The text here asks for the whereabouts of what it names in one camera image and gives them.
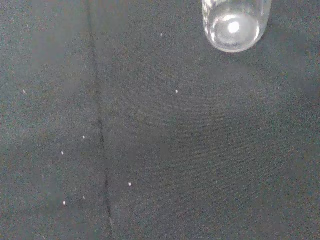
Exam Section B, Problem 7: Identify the black bench cloth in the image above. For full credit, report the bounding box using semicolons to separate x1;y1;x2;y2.
0;0;320;240

